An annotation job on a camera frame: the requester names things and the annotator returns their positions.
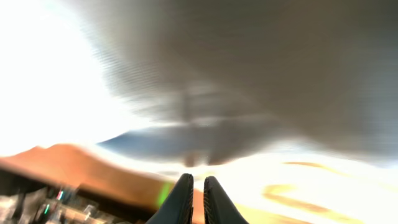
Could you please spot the light blue printed t-shirt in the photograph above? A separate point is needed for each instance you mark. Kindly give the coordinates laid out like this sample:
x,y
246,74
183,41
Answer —
x,y
230,79

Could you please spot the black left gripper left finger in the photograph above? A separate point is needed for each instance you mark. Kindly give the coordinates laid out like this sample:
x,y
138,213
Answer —
x,y
178,206

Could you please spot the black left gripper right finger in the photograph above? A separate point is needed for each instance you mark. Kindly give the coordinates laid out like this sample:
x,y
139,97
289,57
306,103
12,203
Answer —
x,y
219,209

